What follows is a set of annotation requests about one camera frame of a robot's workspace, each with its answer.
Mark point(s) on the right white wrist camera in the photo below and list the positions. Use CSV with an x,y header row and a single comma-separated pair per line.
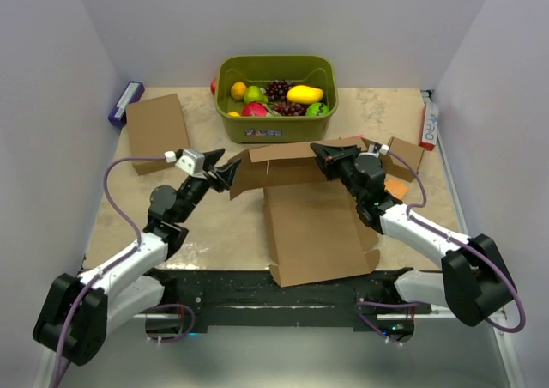
x,y
376,149

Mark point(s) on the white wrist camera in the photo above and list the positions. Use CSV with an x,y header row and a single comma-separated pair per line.
x,y
376,149
191,161

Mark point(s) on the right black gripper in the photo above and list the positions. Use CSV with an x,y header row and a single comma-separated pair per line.
x,y
329,158

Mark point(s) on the orange fruit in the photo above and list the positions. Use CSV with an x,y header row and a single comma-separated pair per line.
x,y
238,90

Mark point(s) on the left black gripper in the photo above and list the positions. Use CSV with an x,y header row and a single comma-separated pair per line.
x,y
224,176

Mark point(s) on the red white toothpaste box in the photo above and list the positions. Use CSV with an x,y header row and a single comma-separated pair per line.
x,y
429,126

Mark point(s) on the olive green plastic bin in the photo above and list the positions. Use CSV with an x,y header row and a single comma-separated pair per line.
x,y
260,70

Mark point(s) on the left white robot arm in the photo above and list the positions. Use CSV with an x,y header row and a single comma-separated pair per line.
x,y
79,312

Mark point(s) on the closed brown cardboard box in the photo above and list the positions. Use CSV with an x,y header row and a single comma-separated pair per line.
x,y
155,126

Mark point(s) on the red fruit behind bin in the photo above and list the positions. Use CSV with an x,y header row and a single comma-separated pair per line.
x,y
213,86

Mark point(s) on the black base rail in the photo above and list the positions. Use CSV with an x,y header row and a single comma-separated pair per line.
x,y
205,299

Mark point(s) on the brown cardboard paper box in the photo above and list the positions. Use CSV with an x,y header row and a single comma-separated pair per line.
x,y
313,231

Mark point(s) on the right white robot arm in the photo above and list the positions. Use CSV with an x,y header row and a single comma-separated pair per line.
x,y
473,281

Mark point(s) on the upper purple grapes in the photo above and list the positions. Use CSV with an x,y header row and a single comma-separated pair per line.
x,y
277,90

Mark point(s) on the purple grapes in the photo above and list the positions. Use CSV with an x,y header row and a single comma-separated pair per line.
x,y
277,90
287,108

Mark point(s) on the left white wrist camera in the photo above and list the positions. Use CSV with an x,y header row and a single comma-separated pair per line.
x,y
191,161

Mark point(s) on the pink sponge block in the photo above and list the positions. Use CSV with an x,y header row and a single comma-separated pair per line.
x,y
350,137

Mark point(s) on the purple white box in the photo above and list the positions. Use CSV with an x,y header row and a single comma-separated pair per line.
x,y
131,94

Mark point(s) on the orange sponge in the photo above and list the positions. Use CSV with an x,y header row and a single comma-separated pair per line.
x,y
396,188

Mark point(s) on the green pear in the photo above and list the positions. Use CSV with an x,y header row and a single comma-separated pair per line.
x,y
254,94

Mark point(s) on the pink dragon fruit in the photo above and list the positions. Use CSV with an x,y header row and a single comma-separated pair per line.
x,y
256,109

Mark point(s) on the small brown cardboard box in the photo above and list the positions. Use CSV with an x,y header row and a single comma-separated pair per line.
x,y
408,161

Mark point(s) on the lower purple grapes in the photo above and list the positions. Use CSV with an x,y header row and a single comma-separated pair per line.
x,y
287,108

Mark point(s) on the yellow mango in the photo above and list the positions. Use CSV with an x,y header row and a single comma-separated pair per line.
x,y
302,94

